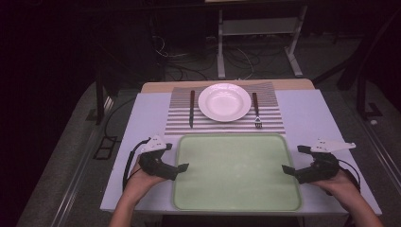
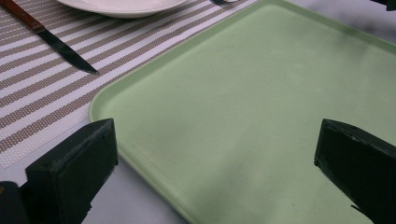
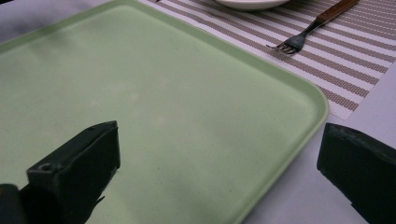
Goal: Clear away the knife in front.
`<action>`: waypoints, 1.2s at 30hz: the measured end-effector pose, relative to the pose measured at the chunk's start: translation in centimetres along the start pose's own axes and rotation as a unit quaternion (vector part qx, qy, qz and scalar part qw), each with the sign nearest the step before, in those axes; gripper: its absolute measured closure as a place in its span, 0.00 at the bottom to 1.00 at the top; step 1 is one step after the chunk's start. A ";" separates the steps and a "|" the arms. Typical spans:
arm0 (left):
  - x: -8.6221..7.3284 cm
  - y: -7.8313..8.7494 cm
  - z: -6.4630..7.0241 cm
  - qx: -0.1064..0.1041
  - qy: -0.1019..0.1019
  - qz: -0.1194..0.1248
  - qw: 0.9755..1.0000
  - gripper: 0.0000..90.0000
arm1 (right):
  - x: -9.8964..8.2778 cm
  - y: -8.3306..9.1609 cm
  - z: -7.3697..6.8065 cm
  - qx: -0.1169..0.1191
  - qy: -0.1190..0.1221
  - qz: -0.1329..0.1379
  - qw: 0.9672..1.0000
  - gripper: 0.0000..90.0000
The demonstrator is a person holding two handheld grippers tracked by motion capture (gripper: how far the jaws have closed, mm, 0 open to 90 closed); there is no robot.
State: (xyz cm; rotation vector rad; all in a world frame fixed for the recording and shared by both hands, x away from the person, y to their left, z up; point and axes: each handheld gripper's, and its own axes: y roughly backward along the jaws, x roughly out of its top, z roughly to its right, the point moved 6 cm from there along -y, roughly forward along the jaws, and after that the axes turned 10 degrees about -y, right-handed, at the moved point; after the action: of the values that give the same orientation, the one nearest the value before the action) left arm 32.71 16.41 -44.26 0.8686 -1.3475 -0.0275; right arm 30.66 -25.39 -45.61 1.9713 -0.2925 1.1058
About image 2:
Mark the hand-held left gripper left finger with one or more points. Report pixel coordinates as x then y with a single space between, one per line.
68 174

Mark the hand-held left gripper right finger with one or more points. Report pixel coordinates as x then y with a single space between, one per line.
361 165

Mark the striped woven placemat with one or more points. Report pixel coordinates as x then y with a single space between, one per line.
46 93

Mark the light green plastic tray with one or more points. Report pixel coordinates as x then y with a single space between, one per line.
249 102

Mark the dark object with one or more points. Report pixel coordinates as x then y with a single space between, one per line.
386 3

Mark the white ceramic plate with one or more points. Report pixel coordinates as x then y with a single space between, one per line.
124 6

